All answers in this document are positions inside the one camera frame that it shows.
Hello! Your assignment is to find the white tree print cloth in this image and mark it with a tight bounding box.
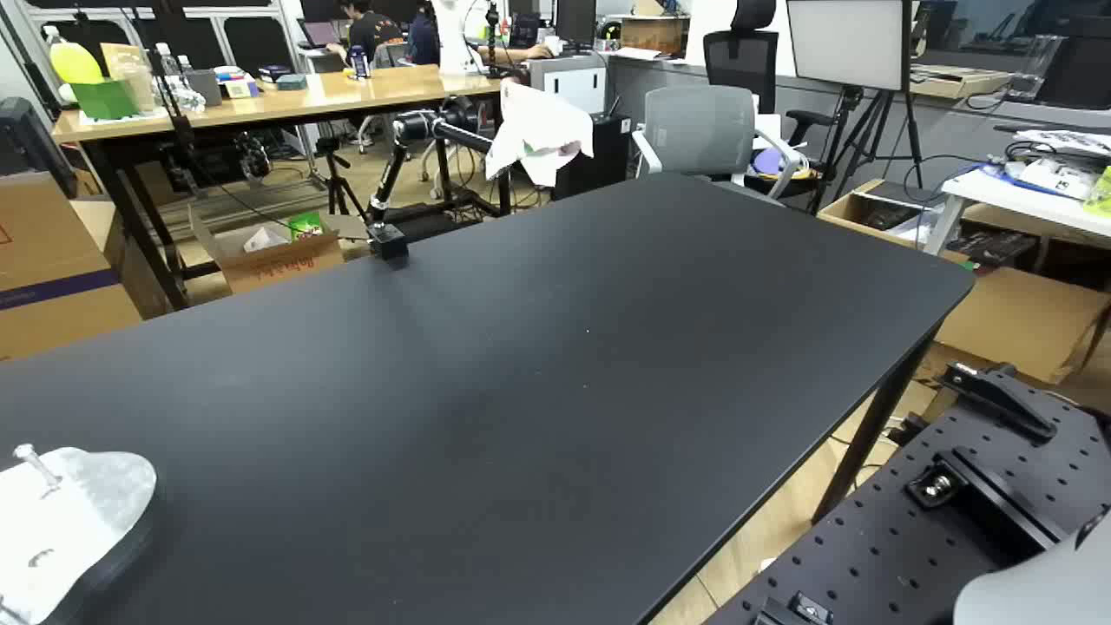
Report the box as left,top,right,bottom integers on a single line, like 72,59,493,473
0,441,125,625

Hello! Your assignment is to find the gray robot base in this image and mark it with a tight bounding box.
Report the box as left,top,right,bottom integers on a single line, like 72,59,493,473
953,515,1111,625

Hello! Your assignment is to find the plain white draped cloth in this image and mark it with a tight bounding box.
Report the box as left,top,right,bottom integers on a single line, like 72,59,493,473
482,77,599,192

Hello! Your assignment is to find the gray metal cabinet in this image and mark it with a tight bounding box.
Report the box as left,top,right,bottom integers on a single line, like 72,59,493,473
523,52,612,117

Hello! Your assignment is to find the small black tripod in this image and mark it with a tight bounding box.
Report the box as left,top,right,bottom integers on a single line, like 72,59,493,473
314,135,373,226

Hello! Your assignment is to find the open cardboard box with items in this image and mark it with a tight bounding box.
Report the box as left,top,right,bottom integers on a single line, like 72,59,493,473
210,209,350,295

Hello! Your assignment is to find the person in blue shirt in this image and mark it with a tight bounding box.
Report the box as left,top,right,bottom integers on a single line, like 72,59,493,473
404,0,446,69

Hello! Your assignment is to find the black office chair with headrest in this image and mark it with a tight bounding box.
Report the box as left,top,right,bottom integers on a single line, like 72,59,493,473
703,0,781,116

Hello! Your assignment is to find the shallow wooden tray box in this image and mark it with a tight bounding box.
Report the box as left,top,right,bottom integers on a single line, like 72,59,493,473
812,173,964,253

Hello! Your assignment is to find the long wooden desk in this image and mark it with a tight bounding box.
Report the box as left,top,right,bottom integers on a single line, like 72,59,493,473
48,63,508,314

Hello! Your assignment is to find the person in dark clothes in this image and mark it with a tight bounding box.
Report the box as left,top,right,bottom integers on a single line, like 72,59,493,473
338,0,388,66

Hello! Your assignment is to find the black screen tripod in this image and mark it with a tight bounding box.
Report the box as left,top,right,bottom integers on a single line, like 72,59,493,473
823,87,930,201

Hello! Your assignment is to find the white projection screen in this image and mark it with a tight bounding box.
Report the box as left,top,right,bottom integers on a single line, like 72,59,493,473
784,0,912,99

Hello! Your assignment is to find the black perforated breadboard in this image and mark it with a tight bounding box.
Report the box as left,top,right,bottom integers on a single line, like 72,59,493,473
704,365,1111,625

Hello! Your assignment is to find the black clamp bar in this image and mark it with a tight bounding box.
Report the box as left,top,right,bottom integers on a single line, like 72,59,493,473
938,361,1063,444

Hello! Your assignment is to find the white side table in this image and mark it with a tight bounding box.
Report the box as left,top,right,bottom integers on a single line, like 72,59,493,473
938,160,1111,253

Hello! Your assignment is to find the plain flat cardboard box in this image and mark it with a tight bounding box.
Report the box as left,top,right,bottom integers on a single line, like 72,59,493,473
930,264,1111,394

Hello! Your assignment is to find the small wooden desk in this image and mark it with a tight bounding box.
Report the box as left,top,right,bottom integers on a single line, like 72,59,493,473
905,63,1020,109

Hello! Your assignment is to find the green box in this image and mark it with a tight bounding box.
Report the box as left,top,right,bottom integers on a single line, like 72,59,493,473
70,77,147,124

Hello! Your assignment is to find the cardboard box with purple stripe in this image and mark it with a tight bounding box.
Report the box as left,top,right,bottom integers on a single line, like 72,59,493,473
0,170,147,365

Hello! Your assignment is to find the stack of papers and bags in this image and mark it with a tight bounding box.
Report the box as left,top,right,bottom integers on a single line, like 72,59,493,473
1002,124,1111,201

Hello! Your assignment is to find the yellow bag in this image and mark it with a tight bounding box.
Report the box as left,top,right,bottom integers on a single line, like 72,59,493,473
45,32,113,92

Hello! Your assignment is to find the black articulated camera mount arm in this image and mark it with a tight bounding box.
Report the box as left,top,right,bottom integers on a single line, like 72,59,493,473
364,109,501,269

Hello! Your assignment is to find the gray office chair white frame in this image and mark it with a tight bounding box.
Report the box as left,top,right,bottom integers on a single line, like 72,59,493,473
625,80,801,206

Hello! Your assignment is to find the black mounting bracket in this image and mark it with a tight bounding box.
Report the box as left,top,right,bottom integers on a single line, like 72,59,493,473
902,449,1063,567

